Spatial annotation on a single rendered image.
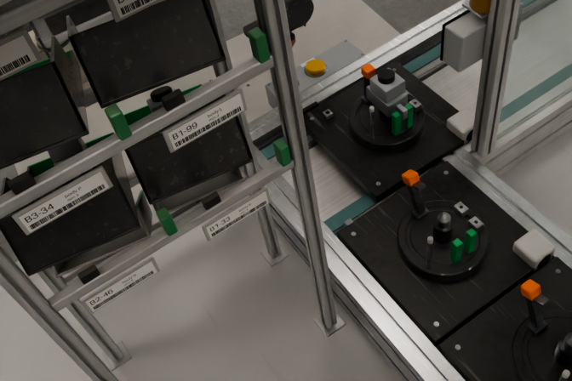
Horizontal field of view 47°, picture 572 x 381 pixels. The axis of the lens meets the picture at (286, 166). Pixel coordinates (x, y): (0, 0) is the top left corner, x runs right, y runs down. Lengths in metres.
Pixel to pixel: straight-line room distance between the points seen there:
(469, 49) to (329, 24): 0.66
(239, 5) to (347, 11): 1.56
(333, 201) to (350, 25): 0.56
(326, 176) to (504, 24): 0.44
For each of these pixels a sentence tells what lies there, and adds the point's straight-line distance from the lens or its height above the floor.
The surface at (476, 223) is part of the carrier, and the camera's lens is 1.08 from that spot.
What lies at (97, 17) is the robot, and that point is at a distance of 1.53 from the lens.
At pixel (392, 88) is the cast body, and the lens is 1.15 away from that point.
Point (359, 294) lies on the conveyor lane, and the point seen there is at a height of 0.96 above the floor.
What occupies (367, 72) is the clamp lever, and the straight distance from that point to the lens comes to 1.19.
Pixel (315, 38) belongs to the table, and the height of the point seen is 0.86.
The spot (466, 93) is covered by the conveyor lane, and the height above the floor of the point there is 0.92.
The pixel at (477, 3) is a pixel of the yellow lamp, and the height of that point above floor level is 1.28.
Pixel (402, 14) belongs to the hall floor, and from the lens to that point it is 3.01.
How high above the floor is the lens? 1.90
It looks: 51 degrees down
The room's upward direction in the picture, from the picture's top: 12 degrees counter-clockwise
